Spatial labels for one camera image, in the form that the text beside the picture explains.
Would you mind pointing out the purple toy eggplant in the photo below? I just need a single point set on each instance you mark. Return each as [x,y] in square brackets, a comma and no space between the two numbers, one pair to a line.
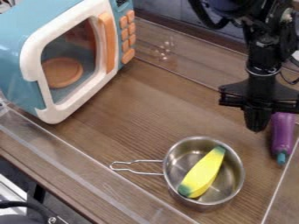
[284,130]

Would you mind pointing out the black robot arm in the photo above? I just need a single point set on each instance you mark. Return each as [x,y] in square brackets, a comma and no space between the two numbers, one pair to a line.
[269,27]

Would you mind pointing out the blue toy microwave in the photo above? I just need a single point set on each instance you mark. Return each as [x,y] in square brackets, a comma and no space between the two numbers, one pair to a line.
[92,30]

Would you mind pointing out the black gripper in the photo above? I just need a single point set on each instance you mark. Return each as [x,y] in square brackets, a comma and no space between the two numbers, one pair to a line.
[260,92]

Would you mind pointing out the silver pot with wire handle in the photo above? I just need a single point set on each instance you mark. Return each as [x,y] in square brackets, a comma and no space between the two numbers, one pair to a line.
[181,159]

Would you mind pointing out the orange microwave turntable plate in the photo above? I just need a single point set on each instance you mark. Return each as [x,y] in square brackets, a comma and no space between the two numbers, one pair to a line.
[62,71]

